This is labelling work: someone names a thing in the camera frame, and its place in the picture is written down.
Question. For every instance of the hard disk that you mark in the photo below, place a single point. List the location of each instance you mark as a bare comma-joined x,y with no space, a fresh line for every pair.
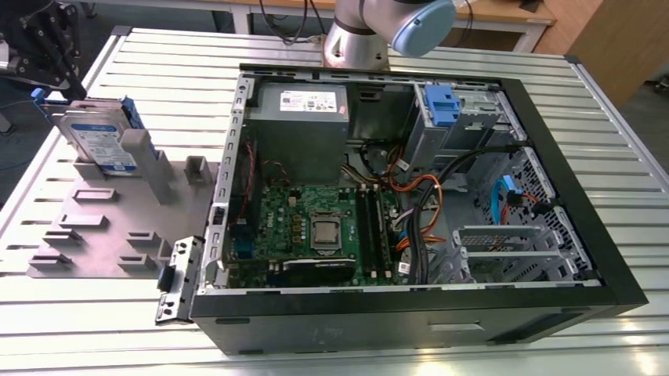
97,137

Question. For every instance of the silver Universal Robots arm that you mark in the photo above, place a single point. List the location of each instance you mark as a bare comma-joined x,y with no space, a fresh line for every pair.
356,47

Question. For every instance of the metal disk bay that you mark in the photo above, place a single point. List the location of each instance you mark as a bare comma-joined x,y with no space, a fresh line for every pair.
509,254

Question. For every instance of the grey parts rack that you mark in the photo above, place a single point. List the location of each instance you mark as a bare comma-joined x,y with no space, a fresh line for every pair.
105,235

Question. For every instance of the grey power supply unit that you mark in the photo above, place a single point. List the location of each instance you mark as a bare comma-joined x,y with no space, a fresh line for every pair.
299,149

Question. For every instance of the green motherboard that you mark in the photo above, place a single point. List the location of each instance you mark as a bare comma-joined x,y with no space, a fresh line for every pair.
282,211

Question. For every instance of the silver CPU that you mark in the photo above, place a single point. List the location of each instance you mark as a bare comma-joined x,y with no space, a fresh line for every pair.
327,232

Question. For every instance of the CPU socket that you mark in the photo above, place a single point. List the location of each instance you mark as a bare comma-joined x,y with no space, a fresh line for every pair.
327,249

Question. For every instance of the blue drive latch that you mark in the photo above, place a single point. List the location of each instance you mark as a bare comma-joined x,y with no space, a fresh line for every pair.
444,103

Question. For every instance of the metal optical drive cage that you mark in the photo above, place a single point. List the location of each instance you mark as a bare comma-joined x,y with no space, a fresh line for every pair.
435,145

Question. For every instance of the black graphics card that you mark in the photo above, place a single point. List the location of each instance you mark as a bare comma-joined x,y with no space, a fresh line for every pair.
319,270

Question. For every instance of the black RAM slot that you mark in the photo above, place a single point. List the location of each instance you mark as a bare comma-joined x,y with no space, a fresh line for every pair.
367,235
384,235

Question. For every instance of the black open PC case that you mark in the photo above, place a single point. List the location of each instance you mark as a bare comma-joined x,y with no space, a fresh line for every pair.
367,325

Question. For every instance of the wooden cabinet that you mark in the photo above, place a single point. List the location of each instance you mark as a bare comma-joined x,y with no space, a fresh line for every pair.
618,39

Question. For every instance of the wooden desk white frame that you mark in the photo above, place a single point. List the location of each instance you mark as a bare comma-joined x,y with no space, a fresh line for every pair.
512,15

